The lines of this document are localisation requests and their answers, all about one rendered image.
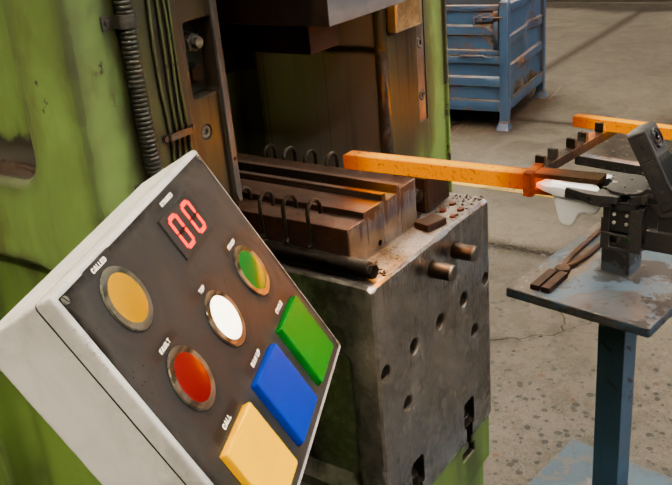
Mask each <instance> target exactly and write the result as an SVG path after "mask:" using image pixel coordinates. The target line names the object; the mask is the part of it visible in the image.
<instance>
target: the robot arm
mask: <svg viewBox="0 0 672 485"><path fill-rule="evenodd" d="M627 139H628V141H629V143H630V146H631V148H632V150H633V152H634V154H635V156H636V158H637V160H638V162H639V165H640V167H641V169H642V171H643V173H644V175H645V176H642V175H637V174H626V173H621V172H613V171H588V172H598V173H607V178H606V180H605V181H604V186H603V187H602V189H600V188H599V187H598V186H597V185H596V184H589V183H580V182H571V181H562V180H553V179H544V180H542V181H539V182H537V183H536V187H537V188H539V189H541V190H542V191H545V192H547V193H550V194H552V195H553V198H554V202H555V206H556V210H557V214H558V219H559V221H560V222H561V223H562V224H564V225H568V226H571V225H573V224H574V223H575V222H576V220H577V218H578V217H579V215H580V214H584V213H588V214H595V213H597V212H598V211H599V210H600V208H601V207H604V214H603V216H602V217H601V235H600V248H606V249H611V250H616V251H622V252H627V253H633V254H638V255H640V254H641V253H642V251H643V250H648V251H653V252H659V253H664V254H670V255H672V156H671V153H670V151H669V149H668V147H667V145H666V143H665V140H664V138H663V135H662V133H661V131H660V130H659V128H658V126H657V123H656V122H654V121H650V122H647V123H645V124H642V125H640V126H638V127H636V128H635V129H633V130H632V131H630V132H629V133H628V135H627ZM620 237H622V238H624V242H629V249H625V248H619V247H614V246H609V239H610V242H612V243H617V242H618V241H619V239H620Z"/></svg>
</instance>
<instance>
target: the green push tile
mask: <svg viewBox="0 0 672 485"><path fill-rule="evenodd" d="M275 332H276V333H277V334H278V336H279V337H280V338H281V340H282V341H283V342H284V343H285V345H286V346H287V347H288V349H289V350H290V351H291V353H292V354H293V355H294V356H295V358H296V359H297V360H298V362H299V363H300V364H301V366H302V367H303V368H304V369H305V371H306V372H307V373H308V375H309V376H310V377H311V379H312V380H313V381H314V382H315V384H316V385H319V384H321V383H322V382H323V380H324V377H325V373H326V370H327V367H328V364H329V360H330V357H331V354H332V351H333V348H334V346H333V344H332V342H331V341H330V340H329V338H328V337H327V336H326V334H325V333H324V332H323V330H322V329H321V328H320V326H319V325H318V324H317V322H316V321H315V320H314V318H313V317H312V316H311V314H310V313H309V312H308V310H307V309H306V308H305V306H304V305H303V304H302V302H301V301H300V300H299V298H298V297H297V296H296V295H295V296H293V297H291V298H289V301H288V303H287V305H286V307H285V310H284V312H283V314H282V316H281V319H280V321H279V323H278V326H277V328H276V330H275Z"/></svg>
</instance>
